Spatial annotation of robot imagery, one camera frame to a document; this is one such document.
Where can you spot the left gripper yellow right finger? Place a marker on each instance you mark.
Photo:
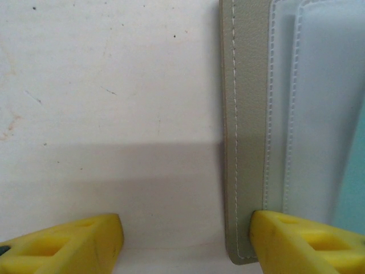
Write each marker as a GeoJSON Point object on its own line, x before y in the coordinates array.
{"type": "Point", "coordinates": [308, 251]}

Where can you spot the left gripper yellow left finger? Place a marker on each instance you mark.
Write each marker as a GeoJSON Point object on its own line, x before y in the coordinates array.
{"type": "Point", "coordinates": [62, 248]}

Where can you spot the grey leather card holder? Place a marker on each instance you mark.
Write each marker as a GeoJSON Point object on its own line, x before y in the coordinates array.
{"type": "Point", "coordinates": [248, 114]}

